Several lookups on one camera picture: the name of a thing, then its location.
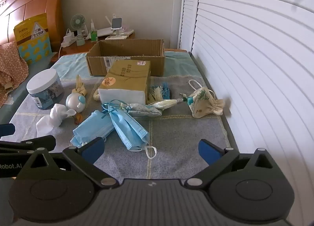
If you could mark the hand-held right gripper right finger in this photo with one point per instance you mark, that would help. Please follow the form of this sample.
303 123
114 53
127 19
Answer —
208 151

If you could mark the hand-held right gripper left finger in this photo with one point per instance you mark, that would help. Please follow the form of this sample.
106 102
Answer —
94 148

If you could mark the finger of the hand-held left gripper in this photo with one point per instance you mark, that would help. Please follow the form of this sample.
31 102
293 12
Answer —
6 129
29 144

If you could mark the blue face mask stack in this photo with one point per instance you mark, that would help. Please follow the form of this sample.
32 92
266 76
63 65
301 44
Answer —
93 125

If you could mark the orange carrot charm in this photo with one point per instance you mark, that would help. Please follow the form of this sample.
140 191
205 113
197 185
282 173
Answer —
79 118

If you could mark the blue face mask bundle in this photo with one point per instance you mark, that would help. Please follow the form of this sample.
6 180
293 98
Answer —
127 130

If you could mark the white cloth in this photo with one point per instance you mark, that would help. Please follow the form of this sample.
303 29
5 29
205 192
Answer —
56 115

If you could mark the light blue ribbon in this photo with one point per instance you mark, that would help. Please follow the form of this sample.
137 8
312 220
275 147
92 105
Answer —
108 107

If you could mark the blue and white toy figure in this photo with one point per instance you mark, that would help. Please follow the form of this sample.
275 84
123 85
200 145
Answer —
73 101

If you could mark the clear plastic bag with items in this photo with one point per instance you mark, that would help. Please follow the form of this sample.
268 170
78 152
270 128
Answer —
142 110

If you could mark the cream tassel with teal bead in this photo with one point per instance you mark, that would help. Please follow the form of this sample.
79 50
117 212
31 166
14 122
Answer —
164 104

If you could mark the blue and cream tassel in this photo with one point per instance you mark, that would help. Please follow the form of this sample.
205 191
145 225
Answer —
157 92

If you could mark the cardboard box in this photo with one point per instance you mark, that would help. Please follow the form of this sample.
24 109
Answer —
98 66

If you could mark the grey-green bed sheet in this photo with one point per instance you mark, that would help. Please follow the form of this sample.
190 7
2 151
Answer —
22 96

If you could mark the orange floral cloth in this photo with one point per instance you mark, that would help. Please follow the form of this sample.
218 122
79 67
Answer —
12 69

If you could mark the white foam disc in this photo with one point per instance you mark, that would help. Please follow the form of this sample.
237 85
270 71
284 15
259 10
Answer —
44 79

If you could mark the gold tissue pack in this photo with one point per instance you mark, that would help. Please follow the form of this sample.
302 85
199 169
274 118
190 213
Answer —
127 76

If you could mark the teal towel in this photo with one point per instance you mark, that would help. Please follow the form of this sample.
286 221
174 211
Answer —
71 66

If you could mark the yellow snack bag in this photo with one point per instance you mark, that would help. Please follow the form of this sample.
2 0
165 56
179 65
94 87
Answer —
32 44

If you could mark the wide white louvered door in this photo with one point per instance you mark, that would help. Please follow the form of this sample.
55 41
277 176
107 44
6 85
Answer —
257 69

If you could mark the wooden nightstand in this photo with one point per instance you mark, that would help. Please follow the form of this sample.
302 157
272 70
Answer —
81 48

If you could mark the white power strip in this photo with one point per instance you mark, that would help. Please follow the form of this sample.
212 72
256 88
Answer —
68 39

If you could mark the white remote control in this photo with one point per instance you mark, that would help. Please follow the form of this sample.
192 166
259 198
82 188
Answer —
115 37

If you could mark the white router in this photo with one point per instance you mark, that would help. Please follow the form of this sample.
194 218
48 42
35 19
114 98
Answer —
103 31

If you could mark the small screen on white stand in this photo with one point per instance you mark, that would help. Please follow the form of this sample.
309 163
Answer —
116 23

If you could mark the small green desk fan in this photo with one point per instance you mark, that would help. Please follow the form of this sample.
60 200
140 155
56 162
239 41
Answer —
78 21

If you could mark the narrow white louvered door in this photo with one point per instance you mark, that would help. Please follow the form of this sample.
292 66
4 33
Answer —
190 8

